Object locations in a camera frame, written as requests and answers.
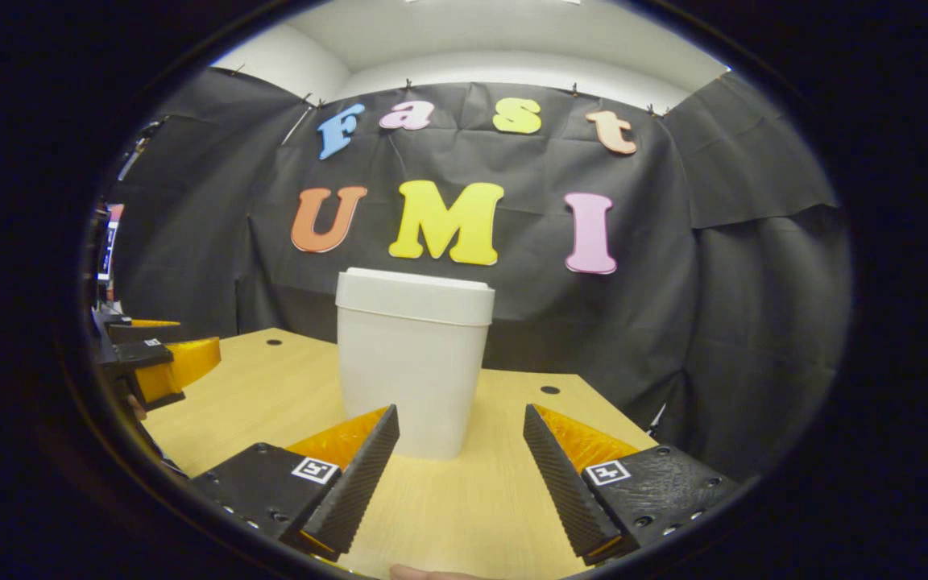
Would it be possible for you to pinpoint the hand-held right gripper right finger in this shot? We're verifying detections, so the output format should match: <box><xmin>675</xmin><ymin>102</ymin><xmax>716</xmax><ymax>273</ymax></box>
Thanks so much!
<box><xmin>523</xmin><ymin>404</ymin><xmax>743</xmax><ymax>566</ymax></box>

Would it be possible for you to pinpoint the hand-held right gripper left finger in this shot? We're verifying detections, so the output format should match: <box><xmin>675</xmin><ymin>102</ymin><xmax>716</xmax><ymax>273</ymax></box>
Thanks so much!
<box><xmin>188</xmin><ymin>404</ymin><xmax>400</xmax><ymax>562</ymax></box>

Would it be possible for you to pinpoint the white desktop garbage bin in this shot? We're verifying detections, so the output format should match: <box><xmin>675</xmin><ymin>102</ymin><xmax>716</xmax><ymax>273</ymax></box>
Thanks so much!
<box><xmin>335</xmin><ymin>267</ymin><xmax>496</xmax><ymax>461</ymax></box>

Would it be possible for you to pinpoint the wooden desktop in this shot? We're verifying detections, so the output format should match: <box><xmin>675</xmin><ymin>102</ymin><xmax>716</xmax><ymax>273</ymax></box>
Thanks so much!
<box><xmin>142</xmin><ymin>327</ymin><xmax>662</xmax><ymax>580</ymax></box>

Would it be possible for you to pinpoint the computer monitor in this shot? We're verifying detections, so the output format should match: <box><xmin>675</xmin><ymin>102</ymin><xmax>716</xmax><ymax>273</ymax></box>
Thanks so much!
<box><xmin>96</xmin><ymin>204</ymin><xmax>125</xmax><ymax>283</ymax></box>

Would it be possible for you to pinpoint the black backdrop cloth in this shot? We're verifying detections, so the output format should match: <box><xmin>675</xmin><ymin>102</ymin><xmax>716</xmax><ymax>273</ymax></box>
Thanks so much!
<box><xmin>97</xmin><ymin>68</ymin><xmax>853</xmax><ymax>484</ymax></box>

